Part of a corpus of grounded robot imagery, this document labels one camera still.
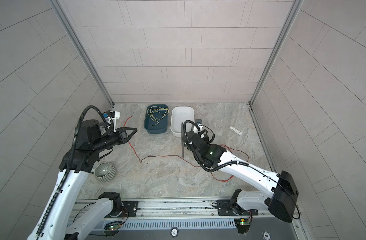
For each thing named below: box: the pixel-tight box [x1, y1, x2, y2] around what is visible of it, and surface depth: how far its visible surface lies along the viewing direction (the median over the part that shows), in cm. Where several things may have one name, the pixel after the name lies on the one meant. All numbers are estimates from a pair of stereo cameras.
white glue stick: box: [229, 126, 243, 136], surface depth 101 cm
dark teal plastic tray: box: [144, 104, 169, 134], surface depth 104 cm
